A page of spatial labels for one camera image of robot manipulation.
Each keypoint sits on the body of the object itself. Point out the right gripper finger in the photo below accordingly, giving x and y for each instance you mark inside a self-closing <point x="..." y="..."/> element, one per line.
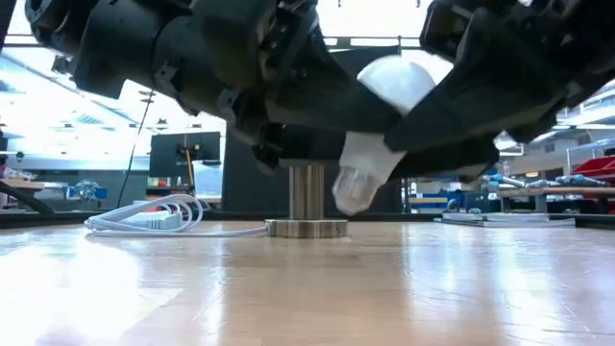
<point x="447" y="163"/>
<point x="480" y="96"/>

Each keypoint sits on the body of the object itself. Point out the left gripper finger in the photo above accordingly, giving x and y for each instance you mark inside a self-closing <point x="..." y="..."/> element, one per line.
<point x="317" y="91"/>
<point x="298" y="144"/>

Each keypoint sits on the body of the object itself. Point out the brass lamp socket base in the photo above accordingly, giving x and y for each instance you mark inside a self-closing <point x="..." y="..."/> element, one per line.
<point x="307" y="192"/>

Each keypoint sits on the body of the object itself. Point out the white lightbulb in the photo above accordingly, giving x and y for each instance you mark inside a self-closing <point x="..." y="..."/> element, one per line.
<point x="396" y="81"/>

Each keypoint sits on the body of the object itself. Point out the grey blue tool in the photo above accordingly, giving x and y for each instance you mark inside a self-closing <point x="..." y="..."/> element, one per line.
<point x="504" y="181"/>
<point x="576" y="180"/>

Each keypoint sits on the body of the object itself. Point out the hard drive in antistatic bag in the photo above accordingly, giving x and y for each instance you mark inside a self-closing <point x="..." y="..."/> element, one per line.
<point x="504" y="220"/>

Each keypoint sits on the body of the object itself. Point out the clear plastic bin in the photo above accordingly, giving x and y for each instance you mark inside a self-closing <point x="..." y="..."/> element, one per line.
<point x="207" y="180"/>

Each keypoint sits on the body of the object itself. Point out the red storage bin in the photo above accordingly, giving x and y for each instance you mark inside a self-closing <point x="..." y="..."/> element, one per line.
<point x="598" y="168"/>

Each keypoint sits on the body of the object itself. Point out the wooden workbench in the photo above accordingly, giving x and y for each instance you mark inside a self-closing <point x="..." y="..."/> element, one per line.
<point x="552" y="192"/>

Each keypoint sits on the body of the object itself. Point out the black monitor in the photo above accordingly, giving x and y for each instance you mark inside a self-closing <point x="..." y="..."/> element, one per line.
<point x="165" y="154"/>

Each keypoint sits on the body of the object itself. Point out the black ceiling track light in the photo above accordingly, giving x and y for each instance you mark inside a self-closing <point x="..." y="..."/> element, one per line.
<point x="60" y="65"/>

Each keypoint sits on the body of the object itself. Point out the blue storage bin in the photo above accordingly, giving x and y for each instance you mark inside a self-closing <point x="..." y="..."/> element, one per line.
<point x="96" y="192"/>

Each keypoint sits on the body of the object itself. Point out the wooden table with black leg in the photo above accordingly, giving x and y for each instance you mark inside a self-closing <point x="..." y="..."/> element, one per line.
<point x="19" y="184"/>

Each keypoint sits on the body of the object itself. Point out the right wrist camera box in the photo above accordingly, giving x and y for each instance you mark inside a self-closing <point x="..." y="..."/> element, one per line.
<point x="447" y="29"/>

